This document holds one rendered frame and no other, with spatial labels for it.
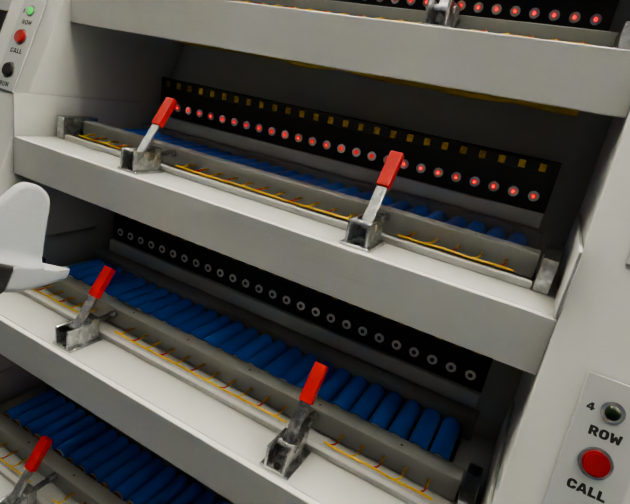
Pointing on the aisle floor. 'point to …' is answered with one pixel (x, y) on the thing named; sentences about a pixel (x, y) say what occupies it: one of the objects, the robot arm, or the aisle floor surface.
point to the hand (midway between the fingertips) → (26, 271)
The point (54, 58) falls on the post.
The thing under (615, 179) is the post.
